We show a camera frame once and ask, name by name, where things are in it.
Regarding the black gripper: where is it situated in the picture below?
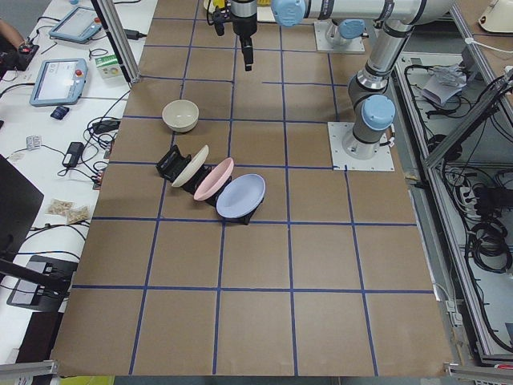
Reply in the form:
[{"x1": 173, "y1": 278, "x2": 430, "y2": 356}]
[{"x1": 231, "y1": 0, "x2": 257, "y2": 71}]

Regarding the blue plate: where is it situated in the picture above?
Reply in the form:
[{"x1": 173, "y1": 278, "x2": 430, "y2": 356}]
[{"x1": 216, "y1": 173, "x2": 266, "y2": 219}]

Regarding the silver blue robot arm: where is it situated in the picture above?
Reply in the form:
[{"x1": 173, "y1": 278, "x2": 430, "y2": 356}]
[{"x1": 271, "y1": 0, "x2": 454, "y2": 111}]

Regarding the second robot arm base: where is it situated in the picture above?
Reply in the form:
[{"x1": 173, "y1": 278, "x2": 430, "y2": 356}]
[{"x1": 325, "y1": 18, "x2": 366, "y2": 46}]

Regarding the cream round plate far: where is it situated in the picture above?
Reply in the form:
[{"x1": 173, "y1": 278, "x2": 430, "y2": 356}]
[{"x1": 204, "y1": 0, "x2": 224, "y2": 14}]

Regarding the pink plate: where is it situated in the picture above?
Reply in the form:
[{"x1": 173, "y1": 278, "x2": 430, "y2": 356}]
[{"x1": 193, "y1": 157, "x2": 234, "y2": 201}]

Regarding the white tray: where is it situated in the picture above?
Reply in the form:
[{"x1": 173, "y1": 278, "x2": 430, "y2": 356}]
[{"x1": 257, "y1": 6, "x2": 276, "y2": 23}]

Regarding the beige bowl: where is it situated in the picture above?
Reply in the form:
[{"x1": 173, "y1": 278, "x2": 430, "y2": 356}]
[{"x1": 162, "y1": 99, "x2": 200, "y2": 133}]

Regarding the green white small box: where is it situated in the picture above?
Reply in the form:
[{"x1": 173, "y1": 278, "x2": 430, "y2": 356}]
[{"x1": 95, "y1": 55, "x2": 122, "y2": 79}]

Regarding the black dish rack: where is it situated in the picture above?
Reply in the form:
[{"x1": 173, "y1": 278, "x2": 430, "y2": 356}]
[{"x1": 156, "y1": 145, "x2": 265, "y2": 225}]

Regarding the far blue teach pendant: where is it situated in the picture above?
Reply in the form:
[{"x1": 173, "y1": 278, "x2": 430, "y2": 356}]
[{"x1": 49, "y1": 6, "x2": 102, "y2": 44}]

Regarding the blue teach pendant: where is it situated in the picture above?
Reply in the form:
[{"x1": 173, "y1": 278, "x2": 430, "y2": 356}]
[
  {"x1": 30, "y1": 58, "x2": 88, "y2": 107},
  {"x1": 49, "y1": 6, "x2": 102, "y2": 44}
]

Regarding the near blue teach pendant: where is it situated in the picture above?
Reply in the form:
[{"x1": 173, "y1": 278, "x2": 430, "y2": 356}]
[{"x1": 30, "y1": 58, "x2": 88, "y2": 107}]

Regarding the black power adapter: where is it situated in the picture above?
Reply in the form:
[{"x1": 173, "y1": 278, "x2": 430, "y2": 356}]
[{"x1": 62, "y1": 142, "x2": 85, "y2": 168}]

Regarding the bag of wooden pieces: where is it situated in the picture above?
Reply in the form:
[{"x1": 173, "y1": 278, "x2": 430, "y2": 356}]
[{"x1": 46, "y1": 199, "x2": 91, "y2": 225}]

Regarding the black monitor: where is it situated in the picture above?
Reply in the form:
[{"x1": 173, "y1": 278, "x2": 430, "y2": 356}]
[{"x1": 0, "y1": 156, "x2": 44, "y2": 261}]

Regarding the black monitor stand base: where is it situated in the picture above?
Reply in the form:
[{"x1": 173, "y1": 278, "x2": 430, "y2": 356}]
[{"x1": 1, "y1": 254, "x2": 78, "y2": 312}]

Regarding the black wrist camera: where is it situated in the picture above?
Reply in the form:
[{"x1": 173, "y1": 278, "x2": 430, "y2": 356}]
[{"x1": 212, "y1": 7, "x2": 232, "y2": 36}]

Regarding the aluminium frame post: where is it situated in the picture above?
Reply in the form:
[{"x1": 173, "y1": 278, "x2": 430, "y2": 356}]
[{"x1": 91, "y1": 0, "x2": 140, "y2": 84}]

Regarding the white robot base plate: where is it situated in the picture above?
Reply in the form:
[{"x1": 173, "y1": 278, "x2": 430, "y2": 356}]
[{"x1": 327, "y1": 122, "x2": 395, "y2": 172}]

